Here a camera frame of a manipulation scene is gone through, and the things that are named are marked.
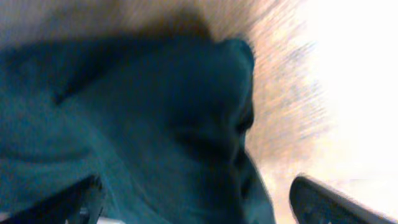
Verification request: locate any black garment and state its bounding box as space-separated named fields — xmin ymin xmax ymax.
xmin=1 ymin=37 xmax=275 ymax=223

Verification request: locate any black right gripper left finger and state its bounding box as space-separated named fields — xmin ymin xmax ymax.
xmin=1 ymin=175 xmax=104 ymax=224

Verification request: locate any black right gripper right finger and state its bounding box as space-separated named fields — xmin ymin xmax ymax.
xmin=289 ymin=175 xmax=396 ymax=224

